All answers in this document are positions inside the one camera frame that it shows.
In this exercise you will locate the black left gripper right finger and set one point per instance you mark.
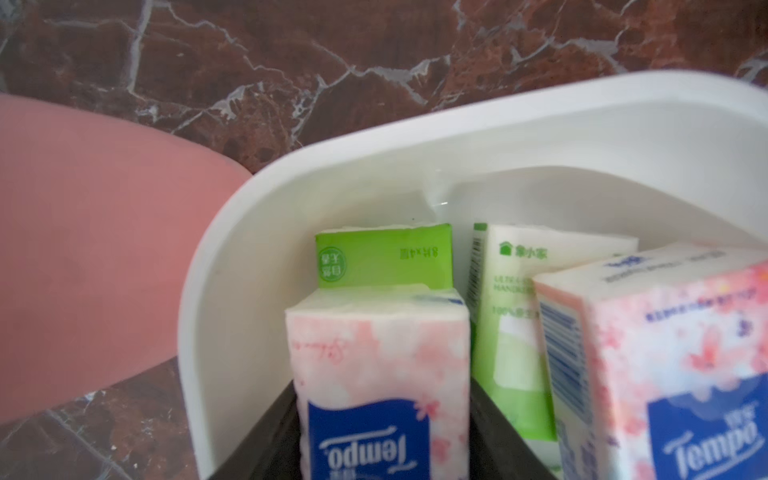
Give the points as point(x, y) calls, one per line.
point(497, 451)

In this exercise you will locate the pink Tempo tissue pack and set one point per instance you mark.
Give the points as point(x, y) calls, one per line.
point(382, 379)
point(658, 364)

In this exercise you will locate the green white tissue pack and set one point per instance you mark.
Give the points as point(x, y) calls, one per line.
point(508, 351)

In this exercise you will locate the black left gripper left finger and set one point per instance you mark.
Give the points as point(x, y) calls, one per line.
point(271, 450)

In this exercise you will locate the pink spray bottle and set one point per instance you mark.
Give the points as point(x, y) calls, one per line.
point(100, 219)

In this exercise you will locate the white oval storage box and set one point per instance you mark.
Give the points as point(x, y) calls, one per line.
point(662, 156)

